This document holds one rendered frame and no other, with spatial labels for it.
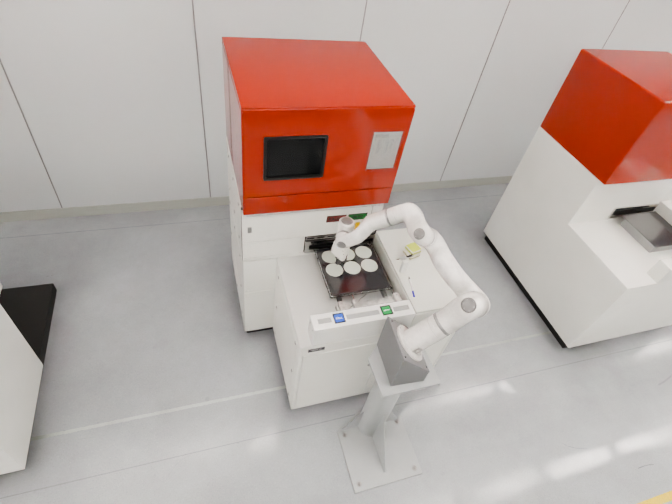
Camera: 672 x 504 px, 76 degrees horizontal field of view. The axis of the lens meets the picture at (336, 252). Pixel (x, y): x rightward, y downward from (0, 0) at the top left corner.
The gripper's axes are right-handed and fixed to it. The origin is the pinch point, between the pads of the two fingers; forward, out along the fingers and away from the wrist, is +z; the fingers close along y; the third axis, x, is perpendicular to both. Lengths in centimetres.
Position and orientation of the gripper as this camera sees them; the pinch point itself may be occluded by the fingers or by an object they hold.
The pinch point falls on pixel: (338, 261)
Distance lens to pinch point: 247.3
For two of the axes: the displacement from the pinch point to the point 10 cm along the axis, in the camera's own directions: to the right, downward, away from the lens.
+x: 7.2, -4.3, 5.5
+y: 6.8, 5.9, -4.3
